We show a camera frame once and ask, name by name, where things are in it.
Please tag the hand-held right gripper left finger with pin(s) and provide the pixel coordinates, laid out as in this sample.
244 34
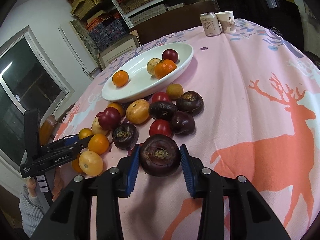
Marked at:
132 172

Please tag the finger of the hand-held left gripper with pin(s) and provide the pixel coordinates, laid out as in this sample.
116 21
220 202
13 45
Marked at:
75 147
70 140

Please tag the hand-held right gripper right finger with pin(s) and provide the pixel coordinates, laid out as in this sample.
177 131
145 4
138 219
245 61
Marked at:
187 175

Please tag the orange tangerine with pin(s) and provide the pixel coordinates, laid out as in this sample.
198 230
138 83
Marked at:
75 165
118 106
120 78
165 68
98 143

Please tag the small pale pepino melon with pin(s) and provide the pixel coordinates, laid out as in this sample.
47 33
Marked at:
96 128

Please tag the dark purple water chestnut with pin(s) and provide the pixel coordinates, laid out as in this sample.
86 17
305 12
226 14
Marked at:
182 122
190 103
163 110
160 155
125 135

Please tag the red cherry tomato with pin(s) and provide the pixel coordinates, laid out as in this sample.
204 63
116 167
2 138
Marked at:
160 128
161 97

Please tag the tan longan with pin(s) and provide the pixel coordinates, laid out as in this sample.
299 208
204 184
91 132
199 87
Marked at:
174 91

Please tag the white oval plate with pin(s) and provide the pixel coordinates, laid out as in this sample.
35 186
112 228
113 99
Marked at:
140 85

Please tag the person's left forearm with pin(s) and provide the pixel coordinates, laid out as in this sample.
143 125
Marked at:
30 205

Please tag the person's left hand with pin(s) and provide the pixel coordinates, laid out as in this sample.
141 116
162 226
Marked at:
57 182

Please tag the brown wooden chair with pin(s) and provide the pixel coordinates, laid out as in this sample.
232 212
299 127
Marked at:
47 127

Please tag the white framed window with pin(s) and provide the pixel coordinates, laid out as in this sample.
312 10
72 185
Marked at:
25 80

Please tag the white leaning panel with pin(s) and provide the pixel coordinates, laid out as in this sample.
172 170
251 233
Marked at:
75 47

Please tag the spotted yellow pepino melon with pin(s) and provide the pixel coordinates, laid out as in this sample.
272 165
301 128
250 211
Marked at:
151 65

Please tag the pink deer-print tablecloth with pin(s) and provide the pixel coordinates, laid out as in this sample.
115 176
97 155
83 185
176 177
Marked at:
225 67

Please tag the stack of blue patterned boxes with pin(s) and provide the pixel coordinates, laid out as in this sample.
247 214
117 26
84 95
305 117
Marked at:
107 30

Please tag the white metal shelf rack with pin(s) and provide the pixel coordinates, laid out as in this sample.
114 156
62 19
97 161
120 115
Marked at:
126 20

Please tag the pink drink can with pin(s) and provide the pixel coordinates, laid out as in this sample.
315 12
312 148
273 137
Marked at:
210 24

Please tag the brown wooden board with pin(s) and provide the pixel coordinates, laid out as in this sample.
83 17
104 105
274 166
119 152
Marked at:
175 17

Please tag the white paper cup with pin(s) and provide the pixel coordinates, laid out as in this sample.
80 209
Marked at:
227 21

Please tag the black panel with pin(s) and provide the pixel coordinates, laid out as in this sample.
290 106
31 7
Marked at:
262 7

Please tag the wooden picture frame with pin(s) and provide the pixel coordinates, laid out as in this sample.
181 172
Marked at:
117 51

